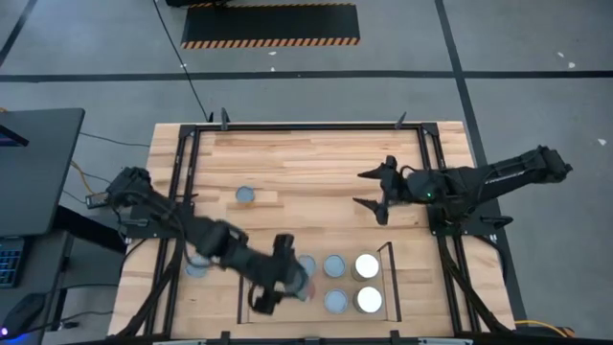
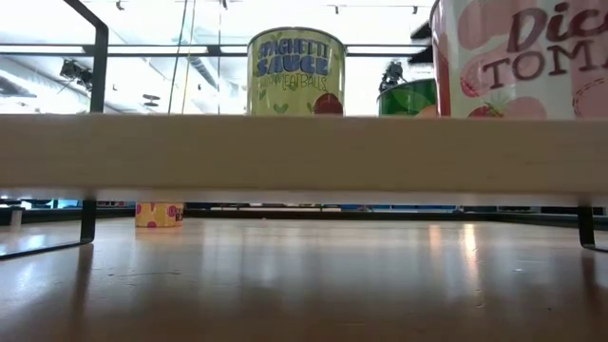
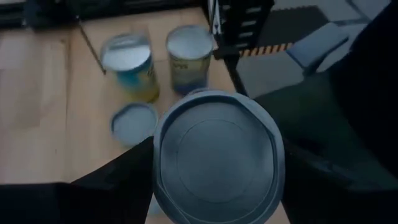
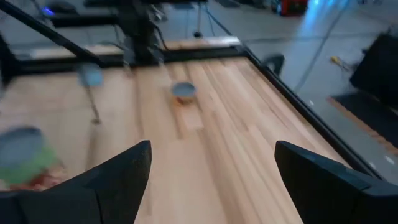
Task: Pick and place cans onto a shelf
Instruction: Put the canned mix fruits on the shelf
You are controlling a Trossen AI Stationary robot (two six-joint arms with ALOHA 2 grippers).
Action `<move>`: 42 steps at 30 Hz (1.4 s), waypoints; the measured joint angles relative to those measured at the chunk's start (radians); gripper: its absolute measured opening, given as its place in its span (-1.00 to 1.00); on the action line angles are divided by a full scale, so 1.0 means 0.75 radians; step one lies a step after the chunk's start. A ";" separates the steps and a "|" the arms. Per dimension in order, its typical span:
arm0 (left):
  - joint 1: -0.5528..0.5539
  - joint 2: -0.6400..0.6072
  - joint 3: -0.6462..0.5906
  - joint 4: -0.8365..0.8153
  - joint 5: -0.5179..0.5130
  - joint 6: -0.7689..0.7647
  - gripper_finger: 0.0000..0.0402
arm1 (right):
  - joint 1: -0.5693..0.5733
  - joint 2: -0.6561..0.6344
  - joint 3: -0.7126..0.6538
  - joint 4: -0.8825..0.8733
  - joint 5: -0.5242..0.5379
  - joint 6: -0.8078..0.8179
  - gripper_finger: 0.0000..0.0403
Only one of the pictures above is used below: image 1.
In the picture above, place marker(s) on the large blue yellow corn can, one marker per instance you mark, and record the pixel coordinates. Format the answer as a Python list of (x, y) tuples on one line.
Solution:
[(369, 299), (366, 266)]

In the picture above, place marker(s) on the black computer mouse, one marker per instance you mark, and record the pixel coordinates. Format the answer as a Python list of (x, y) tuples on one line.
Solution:
[(21, 314)]

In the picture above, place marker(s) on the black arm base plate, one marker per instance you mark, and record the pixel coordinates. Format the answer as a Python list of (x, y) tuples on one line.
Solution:
[(143, 225), (479, 227)]

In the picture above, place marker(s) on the black power adapter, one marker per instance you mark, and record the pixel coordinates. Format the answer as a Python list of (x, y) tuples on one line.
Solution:
[(96, 200)]

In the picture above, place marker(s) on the black desk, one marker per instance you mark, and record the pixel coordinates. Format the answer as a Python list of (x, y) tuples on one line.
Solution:
[(38, 182)]

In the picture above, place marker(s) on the yellow pink-dotted can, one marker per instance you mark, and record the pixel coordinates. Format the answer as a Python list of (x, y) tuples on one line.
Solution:
[(245, 194)]

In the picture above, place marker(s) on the backlit keyboard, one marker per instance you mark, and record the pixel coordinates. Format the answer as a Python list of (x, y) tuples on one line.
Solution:
[(10, 263)]

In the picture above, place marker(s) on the green can orange fruit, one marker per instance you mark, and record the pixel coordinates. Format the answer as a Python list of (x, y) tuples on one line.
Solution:
[(334, 266)]

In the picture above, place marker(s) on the black frame post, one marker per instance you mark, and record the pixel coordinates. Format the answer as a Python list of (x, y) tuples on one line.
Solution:
[(395, 338), (224, 338)]

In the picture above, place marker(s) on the black aluminium table frame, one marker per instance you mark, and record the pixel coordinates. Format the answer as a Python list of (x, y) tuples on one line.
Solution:
[(306, 127)]

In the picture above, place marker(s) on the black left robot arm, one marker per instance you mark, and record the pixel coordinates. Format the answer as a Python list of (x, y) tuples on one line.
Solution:
[(215, 239)]

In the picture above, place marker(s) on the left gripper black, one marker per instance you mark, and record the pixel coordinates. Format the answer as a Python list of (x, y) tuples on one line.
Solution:
[(275, 268)]

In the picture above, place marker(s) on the black hazard-striped floor mat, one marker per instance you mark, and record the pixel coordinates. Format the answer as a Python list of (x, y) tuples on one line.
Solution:
[(268, 21)]

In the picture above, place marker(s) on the red white swirl can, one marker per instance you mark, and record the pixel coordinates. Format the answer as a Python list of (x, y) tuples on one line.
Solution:
[(336, 301), (309, 264)]

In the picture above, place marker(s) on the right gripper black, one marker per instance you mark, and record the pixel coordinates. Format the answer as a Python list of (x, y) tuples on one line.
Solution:
[(395, 189)]

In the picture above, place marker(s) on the dark laptop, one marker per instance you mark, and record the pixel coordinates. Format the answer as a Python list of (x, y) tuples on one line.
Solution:
[(9, 136)]

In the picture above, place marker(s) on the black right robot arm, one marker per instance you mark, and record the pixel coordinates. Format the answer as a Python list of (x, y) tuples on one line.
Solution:
[(503, 172)]

